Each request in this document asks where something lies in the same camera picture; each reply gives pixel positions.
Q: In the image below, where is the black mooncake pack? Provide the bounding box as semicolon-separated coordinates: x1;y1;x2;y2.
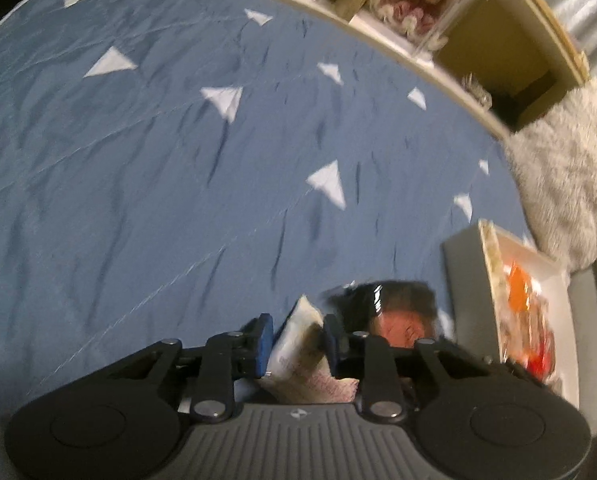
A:
326;280;441;349

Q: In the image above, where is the wooden bedside shelf unit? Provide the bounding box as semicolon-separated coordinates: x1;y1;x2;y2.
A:
282;0;591;138

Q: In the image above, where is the white printed snack packet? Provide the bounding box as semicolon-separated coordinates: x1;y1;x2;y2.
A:
258;295;358;404

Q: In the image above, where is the white shallow cardboard tray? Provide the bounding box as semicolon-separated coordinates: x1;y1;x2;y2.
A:
443;220;579;406

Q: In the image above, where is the pink-dress doll display case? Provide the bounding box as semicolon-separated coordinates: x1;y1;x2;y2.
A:
357;0;481;62

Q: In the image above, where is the grey mattress edge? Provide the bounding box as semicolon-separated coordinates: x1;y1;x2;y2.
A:
565;253;597;441

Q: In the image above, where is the red cracker pack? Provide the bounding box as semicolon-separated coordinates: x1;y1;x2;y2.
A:
513;321;556;382

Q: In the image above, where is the orange cracker pack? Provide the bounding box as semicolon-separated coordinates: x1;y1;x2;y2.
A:
504;261;545;315

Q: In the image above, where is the white fluffy pillow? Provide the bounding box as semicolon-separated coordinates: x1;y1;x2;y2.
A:
504;77;597;272

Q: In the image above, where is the cream pastry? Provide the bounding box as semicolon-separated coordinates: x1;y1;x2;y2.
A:
477;219;508;342

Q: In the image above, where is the small grey trinket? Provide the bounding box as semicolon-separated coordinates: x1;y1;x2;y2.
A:
461;73;493;110

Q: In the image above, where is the blue quilted triangle blanket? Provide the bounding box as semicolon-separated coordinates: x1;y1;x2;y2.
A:
0;0;540;480

